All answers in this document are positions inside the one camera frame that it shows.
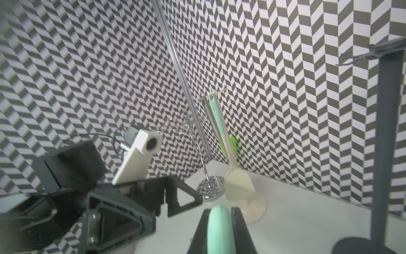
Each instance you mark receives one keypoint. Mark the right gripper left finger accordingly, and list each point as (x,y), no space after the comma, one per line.
(199,241)

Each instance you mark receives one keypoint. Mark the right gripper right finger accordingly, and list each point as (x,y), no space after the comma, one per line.
(243,240)

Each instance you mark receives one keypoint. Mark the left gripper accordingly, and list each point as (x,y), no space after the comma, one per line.
(113,216)

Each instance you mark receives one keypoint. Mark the grey spatula mint handle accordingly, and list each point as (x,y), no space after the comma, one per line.
(220,235)

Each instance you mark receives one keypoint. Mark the dark grey utensil rack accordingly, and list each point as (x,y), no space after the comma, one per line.
(390,57)

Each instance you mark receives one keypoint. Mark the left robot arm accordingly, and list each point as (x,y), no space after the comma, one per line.
(21,229)

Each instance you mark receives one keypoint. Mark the cream utensil rack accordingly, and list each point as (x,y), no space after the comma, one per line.
(253,208)

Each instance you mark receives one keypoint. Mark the cream wide turner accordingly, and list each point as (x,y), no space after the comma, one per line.
(238,185)

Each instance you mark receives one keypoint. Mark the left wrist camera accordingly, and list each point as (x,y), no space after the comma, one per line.
(139,145)

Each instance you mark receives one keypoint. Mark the chrome wire mug tree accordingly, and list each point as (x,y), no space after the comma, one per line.
(211,188)

